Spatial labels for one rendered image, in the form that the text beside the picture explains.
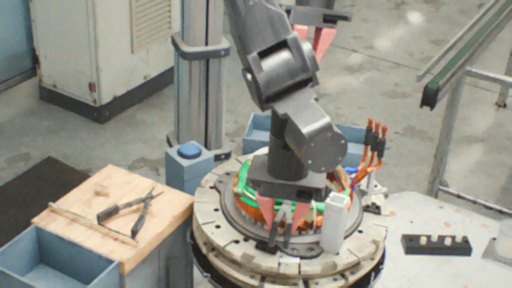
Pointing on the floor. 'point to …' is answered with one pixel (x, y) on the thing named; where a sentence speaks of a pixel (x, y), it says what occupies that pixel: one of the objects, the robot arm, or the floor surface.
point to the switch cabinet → (103, 53)
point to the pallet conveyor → (450, 75)
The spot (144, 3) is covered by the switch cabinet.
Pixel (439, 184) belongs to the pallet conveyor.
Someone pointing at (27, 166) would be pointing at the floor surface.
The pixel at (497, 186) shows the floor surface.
